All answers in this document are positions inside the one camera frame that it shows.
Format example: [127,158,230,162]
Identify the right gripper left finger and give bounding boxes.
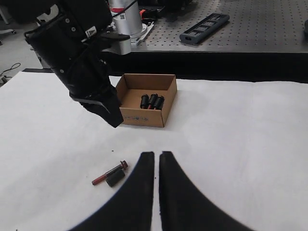
[69,151,155,231]

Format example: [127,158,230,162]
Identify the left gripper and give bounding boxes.
[23,4,125,128]

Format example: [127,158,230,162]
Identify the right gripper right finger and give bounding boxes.
[158,151,258,231]

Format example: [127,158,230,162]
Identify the small open cardboard box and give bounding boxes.
[115,73,178,128]

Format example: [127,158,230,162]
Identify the black cylindrical sleeve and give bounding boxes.
[106,170,126,188]

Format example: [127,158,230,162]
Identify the red flanged bolt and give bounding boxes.
[91,160,128,186]

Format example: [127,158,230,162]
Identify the silver-white machine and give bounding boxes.
[106,0,155,46]

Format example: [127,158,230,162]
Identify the grey screwdriver bit case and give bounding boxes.
[179,13,231,45]

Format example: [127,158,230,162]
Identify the white office chair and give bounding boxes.
[0,0,15,46]

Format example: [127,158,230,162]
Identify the perforated metal bench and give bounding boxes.
[100,0,308,53]

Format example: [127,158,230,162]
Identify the black floor cable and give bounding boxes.
[0,62,22,73]

